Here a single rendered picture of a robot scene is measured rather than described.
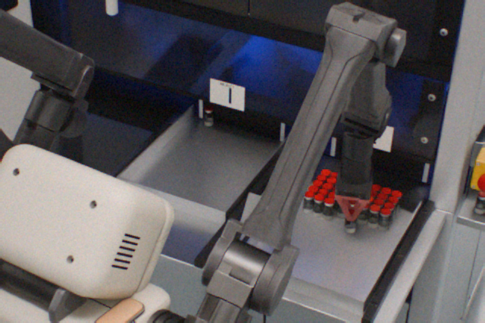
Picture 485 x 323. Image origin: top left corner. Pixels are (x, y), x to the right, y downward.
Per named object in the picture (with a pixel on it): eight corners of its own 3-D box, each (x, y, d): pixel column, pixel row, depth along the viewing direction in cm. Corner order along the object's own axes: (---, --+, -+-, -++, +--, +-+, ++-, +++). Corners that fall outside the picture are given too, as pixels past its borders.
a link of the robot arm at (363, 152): (339, 130, 171) (369, 137, 169) (352, 112, 176) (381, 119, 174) (337, 161, 175) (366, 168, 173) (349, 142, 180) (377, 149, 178)
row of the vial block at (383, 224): (309, 201, 198) (311, 183, 195) (389, 227, 191) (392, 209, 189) (305, 206, 196) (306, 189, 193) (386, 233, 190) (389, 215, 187)
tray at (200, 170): (192, 116, 225) (192, 104, 223) (291, 145, 216) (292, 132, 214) (117, 189, 199) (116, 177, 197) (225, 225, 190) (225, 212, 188)
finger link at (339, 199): (370, 208, 187) (373, 169, 182) (367, 230, 181) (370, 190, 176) (336, 203, 188) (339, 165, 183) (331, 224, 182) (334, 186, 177)
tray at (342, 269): (305, 179, 204) (306, 166, 202) (419, 214, 195) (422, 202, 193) (235, 270, 179) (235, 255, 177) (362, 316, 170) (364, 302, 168)
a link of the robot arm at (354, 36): (331, -24, 124) (402, 2, 121) (341, 5, 137) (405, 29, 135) (195, 286, 122) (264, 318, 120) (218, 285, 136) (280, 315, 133)
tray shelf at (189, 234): (175, 117, 227) (175, 111, 226) (455, 199, 203) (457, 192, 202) (59, 227, 192) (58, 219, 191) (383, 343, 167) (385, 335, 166)
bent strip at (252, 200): (248, 214, 194) (249, 192, 190) (261, 218, 192) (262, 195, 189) (216, 252, 183) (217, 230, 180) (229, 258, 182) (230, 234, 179)
